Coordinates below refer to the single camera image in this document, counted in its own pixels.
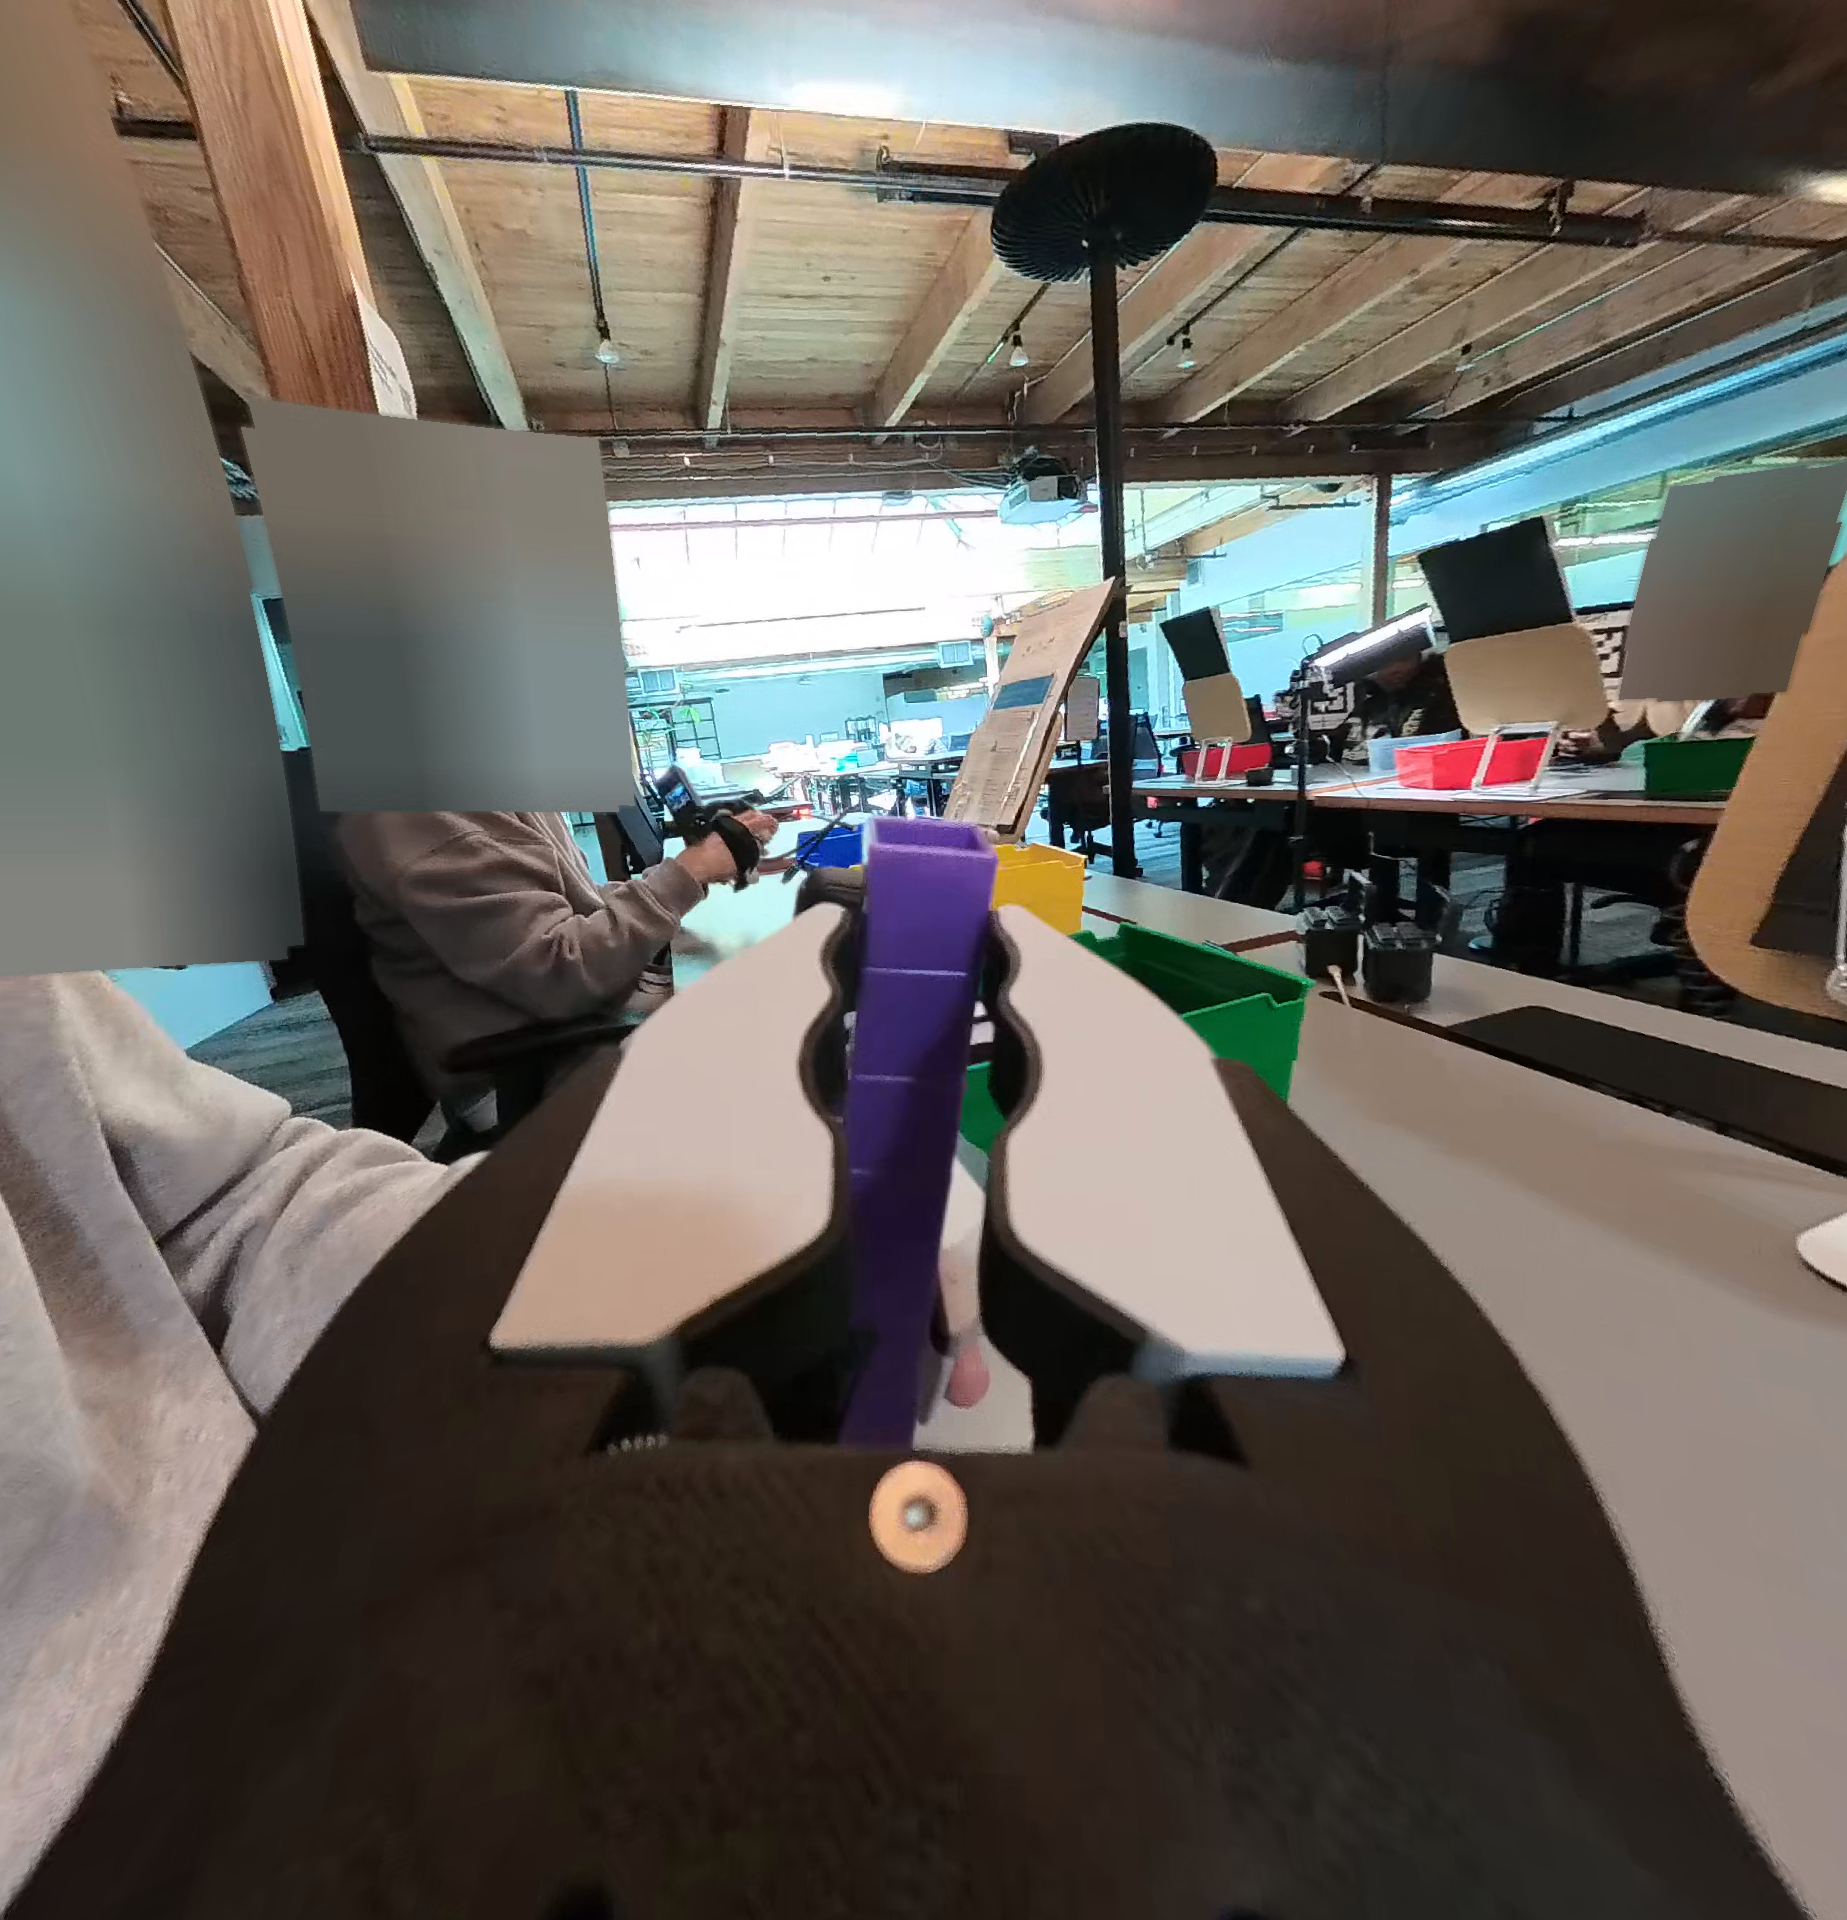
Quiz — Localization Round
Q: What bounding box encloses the green plastic bin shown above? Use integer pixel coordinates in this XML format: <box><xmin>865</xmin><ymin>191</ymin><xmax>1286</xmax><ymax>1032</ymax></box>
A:
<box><xmin>960</xmin><ymin>920</ymin><xmax>1316</xmax><ymax>1157</ymax></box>

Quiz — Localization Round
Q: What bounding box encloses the black pole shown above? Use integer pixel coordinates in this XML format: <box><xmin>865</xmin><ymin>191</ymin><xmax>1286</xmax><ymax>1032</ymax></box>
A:
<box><xmin>990</xmin><ymin>121</ymin><xmax>1221</xmax><ymax>878</ymax></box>

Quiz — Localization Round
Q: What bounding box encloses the black office chair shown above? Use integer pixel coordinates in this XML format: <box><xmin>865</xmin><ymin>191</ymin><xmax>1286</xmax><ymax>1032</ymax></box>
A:
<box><xmin>308</xmin><ymin>899</ymin><xmax>641</xmax><ymax>1157</ymax></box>

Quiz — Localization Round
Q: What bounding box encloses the red plastic bin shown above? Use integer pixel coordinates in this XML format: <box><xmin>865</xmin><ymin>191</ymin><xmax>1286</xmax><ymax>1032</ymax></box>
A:
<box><xmin>1394</xmin><ymin>734</ymin><xmax>1552</xmax><ymax>788</ymax></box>

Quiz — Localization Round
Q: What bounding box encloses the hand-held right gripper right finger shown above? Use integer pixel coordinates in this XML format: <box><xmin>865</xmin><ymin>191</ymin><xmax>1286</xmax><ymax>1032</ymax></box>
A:
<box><xmin>979</xmin><ymin>905</ymin><xmax>1348</xmax><ymax>1382</ymax></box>

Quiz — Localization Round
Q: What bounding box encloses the yellow plastic bin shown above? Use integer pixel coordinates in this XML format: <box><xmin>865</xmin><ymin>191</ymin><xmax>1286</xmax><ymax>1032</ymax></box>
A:
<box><xmin>990</xmin><ymin>839</ymin><xmax>1091</xmax><ymax>938</ymax></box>

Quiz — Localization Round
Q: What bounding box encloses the grey desk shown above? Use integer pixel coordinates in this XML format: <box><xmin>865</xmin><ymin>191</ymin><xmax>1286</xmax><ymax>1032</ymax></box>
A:
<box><xmin>668</xmin><ymin>869</ymin><xmax>1847</xmax><ymax>1920</ymax></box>

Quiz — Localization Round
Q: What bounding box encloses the long purple block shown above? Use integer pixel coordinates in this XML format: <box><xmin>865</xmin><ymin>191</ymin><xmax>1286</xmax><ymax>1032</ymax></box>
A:
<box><xmin>838</xmin><ymin>815</ymin><xmax>1003</xmax><ymax>1448</ymax></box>

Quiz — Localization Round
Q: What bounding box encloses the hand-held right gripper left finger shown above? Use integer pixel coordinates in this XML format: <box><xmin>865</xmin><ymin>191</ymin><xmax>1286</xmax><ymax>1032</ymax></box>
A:
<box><xmin>489</xmin><ymin>904</ymin><xmax>856</xmax><ymax>1373</ymax></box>

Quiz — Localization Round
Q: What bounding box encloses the cardboard sign board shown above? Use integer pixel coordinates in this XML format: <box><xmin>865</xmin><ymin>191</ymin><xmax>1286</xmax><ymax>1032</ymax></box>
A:
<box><xmin>940</xmin><ymin>577</ymin><xmax>1126</xmax><ymax>833</ymax></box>

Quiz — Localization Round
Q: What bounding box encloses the long light bar lamp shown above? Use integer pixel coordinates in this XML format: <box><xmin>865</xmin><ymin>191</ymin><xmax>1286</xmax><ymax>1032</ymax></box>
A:
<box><xmin>1289</xmin><ymin>605</ymin><xmax>1441</xmax><ymax>871</ymax></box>

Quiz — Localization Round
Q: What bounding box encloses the person's left forearm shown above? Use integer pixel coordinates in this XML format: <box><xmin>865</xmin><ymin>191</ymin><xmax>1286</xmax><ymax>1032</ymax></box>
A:
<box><xmin>0</xmin><ymin>972</ymin><xmax>481</xmax><ymax>1419</ymax></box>

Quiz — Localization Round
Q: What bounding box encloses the wooden top table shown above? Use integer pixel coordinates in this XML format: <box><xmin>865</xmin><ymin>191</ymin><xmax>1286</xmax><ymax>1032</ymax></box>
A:
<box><xmin>1134</xmin><ymin>757</ymin><xmax>1735</xmax><ymax>826</ymax></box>

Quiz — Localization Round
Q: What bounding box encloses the wooden column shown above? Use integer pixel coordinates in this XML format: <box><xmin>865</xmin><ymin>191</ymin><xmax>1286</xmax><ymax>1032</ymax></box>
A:
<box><xmin>164</xmin><ymin>0</ymin><xmax>416</xmax><ymax>414</ymax></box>

